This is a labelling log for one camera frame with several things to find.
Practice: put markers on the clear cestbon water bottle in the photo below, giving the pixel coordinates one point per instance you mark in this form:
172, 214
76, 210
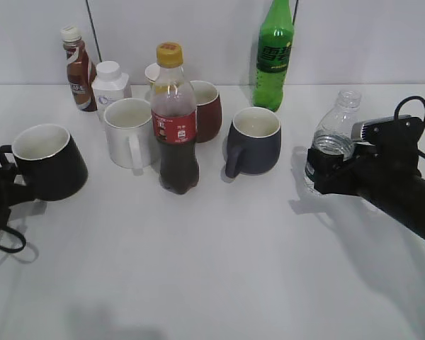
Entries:
333, 133

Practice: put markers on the red ceramic cup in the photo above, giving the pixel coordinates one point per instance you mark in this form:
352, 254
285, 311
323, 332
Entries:
209, 110

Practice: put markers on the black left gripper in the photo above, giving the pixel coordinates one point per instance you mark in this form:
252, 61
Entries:
13, 190

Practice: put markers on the white plastic milk bottle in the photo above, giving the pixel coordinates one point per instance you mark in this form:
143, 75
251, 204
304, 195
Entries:
110, 85

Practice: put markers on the cola bottle yellow cap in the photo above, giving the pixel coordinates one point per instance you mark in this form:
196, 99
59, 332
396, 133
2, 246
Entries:
174, 111

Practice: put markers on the black ceramic cup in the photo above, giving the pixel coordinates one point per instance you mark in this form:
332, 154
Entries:
49, 161

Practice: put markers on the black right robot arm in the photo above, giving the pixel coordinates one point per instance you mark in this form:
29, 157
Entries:
410, 214

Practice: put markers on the dark blue ceramic mug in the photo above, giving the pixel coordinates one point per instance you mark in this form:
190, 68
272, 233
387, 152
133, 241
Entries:
253, 142

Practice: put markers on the white yellow paper cup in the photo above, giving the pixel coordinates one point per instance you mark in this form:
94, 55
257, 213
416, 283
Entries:
151, 73

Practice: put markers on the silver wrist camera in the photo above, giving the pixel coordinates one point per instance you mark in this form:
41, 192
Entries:
378, 131

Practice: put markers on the green sprite bottle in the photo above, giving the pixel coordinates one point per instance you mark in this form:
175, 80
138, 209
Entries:
273, 55

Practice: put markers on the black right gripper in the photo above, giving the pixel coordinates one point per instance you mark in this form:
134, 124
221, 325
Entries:
377, 173

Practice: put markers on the white ceramic mug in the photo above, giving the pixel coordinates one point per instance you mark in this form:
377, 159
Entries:
130, 134

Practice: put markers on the brown coffee drink bottle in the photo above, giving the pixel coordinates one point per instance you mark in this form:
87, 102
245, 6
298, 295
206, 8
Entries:
81, 71

